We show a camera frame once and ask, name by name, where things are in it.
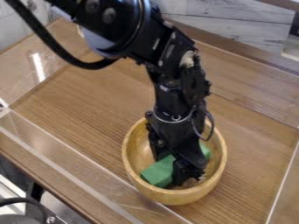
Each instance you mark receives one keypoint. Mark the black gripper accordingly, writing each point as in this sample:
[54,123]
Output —
[177,136]

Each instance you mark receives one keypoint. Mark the green rectangular block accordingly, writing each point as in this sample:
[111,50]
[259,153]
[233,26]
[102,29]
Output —
[158,173]

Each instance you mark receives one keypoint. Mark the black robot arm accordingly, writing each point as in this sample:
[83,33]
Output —
[129,29]

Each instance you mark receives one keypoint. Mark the brown wooden bowl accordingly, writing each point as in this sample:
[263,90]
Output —
[138,158]

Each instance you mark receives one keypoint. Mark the black table leg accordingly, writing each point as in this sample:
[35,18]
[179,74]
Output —
[35,192]

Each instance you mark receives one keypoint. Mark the black base with screw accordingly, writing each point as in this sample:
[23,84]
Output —
[11,215]

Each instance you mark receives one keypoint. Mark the clear acrylic front wall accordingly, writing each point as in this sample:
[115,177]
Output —
[82,183]

